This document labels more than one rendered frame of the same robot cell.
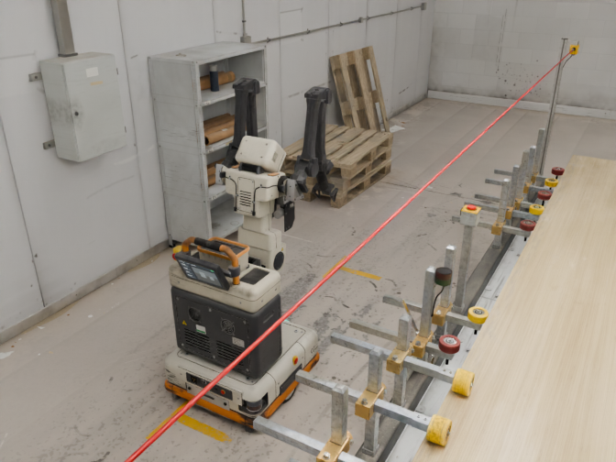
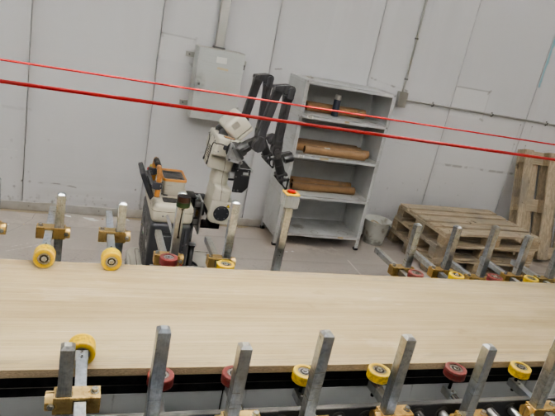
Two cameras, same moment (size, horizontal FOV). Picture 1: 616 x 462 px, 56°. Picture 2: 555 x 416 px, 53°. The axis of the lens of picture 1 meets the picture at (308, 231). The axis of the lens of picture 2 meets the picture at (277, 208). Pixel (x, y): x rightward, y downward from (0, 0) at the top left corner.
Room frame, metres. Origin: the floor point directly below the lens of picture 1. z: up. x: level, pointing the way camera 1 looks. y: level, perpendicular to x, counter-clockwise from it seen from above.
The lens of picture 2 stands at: (0.36, -2.28, 1.96)
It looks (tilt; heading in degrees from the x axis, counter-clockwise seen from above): 18 degrees down; 39
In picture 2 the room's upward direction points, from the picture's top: 12 degrees clockwise
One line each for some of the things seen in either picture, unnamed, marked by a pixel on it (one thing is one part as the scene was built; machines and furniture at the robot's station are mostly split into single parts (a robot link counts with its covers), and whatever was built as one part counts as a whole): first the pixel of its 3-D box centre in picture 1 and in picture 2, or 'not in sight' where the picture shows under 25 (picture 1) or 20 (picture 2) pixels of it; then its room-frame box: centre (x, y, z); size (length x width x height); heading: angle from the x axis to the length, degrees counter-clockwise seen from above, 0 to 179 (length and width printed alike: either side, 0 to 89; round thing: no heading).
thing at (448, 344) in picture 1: (448, 351); (167, 267); (1.82, -0.54, 0.85); 0.08 x 0.08 x 0.11
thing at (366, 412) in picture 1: (370, 399); (53, 231); (1.46, -0.20, 0.95); 0.14 x 0.06 x 0.05; 150
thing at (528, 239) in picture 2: (527, 181); (516, 272); (3.64, -1.46, 0.86); 0.04 x 0.04 x 0.48; 60
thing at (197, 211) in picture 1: (217, 148); (324, 164); (4.63, 0.75, 0.78); 0.90 x 0.45 x 1.55; 150
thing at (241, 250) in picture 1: (224, 257); (172, 182); (2.56, 0.42, 0.87); 0.23 x 0.15 x 0.11; 60
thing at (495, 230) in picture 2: (520, 186); (483, 264); (3.43, -1.33, 0.90); 0.04 x 0.04 x 0.48; 60
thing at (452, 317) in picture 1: (430, 312); (215, 257); (2.11, -0.53, 0.84); 0.43 x 0.03 x 0.04; 60
